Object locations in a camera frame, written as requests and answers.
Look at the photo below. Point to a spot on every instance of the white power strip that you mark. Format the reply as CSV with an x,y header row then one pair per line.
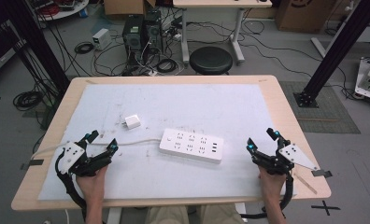
x,y
191,145

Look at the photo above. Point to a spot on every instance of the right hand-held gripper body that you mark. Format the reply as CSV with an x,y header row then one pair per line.
x,y
296,156

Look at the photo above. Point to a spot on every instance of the black round stool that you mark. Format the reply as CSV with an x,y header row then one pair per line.
x,y
211,59

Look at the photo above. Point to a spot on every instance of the grey floor mat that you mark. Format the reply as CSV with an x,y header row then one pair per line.
x,y
326,115

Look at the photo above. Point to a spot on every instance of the black tape strip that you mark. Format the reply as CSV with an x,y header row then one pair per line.
x,y
33,162
321,173

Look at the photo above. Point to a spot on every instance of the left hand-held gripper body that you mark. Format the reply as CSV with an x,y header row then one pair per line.
x,y
71,155

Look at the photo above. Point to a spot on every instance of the person's right hand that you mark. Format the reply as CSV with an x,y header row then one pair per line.
x,y
272,185

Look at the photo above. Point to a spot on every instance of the black computer tower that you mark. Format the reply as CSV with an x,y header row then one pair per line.
x,y
153,31
133,39

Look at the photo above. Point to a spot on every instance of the black metal stand with base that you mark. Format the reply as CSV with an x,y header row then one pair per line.
x,y
338,46

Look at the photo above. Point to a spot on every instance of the person's beige shorts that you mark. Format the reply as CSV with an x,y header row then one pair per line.
x,y
170,216

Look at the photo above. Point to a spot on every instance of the white charger adapter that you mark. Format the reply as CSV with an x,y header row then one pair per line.
x,y
132,121

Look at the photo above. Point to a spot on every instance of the white table mat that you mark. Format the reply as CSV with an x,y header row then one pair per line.
x,y
205,105

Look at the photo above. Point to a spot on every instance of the white table leg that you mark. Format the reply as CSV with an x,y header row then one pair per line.
x,y
114,216

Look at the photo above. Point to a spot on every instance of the large cardboard box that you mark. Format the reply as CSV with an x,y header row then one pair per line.
x,y
304,14

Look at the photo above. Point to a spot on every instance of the round white table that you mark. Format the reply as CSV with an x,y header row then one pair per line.
x,y
64,11

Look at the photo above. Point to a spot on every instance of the white desk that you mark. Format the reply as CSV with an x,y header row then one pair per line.
x,y
220,3

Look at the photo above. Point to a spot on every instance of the white power supply box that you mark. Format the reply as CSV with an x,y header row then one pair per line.
x,y
101,38

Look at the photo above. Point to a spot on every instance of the small cardboard box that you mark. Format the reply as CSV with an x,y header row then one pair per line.
x,y
124,6

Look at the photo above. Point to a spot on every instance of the black tape cross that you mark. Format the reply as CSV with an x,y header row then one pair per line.
x,y
325,207

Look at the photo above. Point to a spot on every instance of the person's left hand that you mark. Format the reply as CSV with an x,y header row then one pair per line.
x,y
92,183

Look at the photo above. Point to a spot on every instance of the thin wooden stick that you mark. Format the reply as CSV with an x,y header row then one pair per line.
x,y
305,184

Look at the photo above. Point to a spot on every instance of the wooden table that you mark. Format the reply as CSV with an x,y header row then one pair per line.
x,y
282,102

